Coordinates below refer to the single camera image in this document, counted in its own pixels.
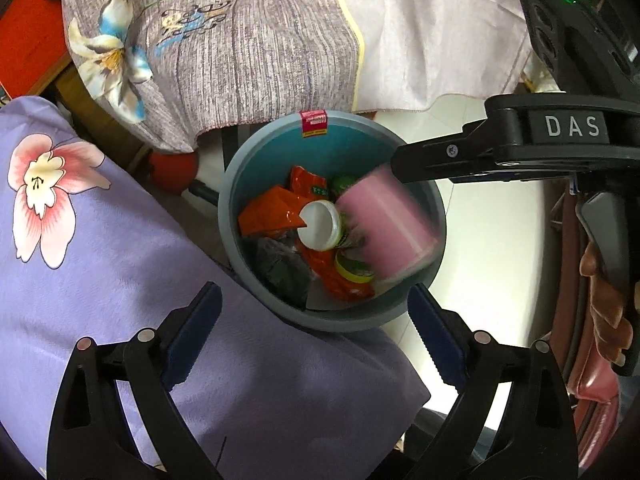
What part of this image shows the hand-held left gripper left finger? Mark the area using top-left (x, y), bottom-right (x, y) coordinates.
top-left (47, 281), bottom-right (223, 480)

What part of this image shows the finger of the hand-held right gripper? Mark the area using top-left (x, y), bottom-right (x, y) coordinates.
top-left (390, 119), bottom-right (497, 184)

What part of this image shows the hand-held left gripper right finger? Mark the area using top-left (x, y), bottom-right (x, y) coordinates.
top-left (407, 282), bottom-right (581, 480)

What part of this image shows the pink paper cup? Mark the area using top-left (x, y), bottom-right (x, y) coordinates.
top-left (336, 165), bottom-right (441, 281)

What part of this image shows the green bottle lid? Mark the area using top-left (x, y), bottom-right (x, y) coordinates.
top-left (330, 175), bottom-right (361, 198)

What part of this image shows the green and white pill bottle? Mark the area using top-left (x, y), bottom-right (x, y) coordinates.
top-left (298, 200), bottom-right (366, 251)

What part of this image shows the red snack bag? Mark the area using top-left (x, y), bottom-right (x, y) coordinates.
top-left (237, 166), bottom-right (376, 302)

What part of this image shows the blue plastic bucket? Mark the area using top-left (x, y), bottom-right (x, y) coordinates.
top-left (217, 111), bottom-right (446, 335)

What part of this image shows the person's right hand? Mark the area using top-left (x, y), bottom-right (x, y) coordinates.
top-left (580, 242), bottom-right (639, 377)

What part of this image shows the dark crumpled wrapper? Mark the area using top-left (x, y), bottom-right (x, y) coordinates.
top-left (255, 237), bottom-right (313, 306)

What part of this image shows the purple floral tablecloth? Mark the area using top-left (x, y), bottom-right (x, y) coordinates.
top-left (0, 95), bottom-right (431, 480)

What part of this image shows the red bucket label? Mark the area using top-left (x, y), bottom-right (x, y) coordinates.
top-left (300, 110), bottom-right (328, 138)

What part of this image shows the maroon leather bag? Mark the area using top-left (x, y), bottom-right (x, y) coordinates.
top-left (545, 180), bottom-right (626, 441)

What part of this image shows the red round object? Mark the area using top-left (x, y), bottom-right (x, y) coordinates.
top-left (149, 152), bottom-right (200, 193)

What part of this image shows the brown wooden furniture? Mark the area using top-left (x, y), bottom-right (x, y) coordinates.
top-left (55, 67), bottom-right (151, 171)

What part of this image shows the grey floral cloth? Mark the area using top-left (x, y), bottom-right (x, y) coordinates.
top-left (40, 0), bottom-right (546, 153)

